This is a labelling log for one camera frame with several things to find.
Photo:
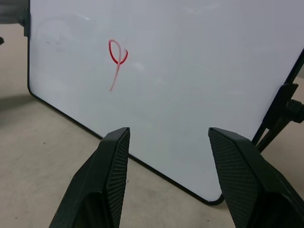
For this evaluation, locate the black whiteboard stand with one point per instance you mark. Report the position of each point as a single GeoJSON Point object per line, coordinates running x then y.
{"type": "Point", "coordinates": [280, 114]}

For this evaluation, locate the red marker scribble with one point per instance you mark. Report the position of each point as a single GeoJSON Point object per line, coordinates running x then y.
{"type": "Point", "coordinates": [117, 62]}

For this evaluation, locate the black clamp on whiteboard edge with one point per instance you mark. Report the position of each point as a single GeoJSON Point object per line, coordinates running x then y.
{"type": "Point", "coordinates": [27, 23]}

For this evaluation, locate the white whiteboard with black frame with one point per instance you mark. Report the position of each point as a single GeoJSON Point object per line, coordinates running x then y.
{"type": "Point", "coordinates": [166, 71]}

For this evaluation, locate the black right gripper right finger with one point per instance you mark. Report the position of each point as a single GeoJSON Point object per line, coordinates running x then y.
{"type": "Point", "coordinates": [249, 180]}

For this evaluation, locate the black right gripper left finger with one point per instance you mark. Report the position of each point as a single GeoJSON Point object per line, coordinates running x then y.
{"type": "Point", "coordinates": [95, 180]}

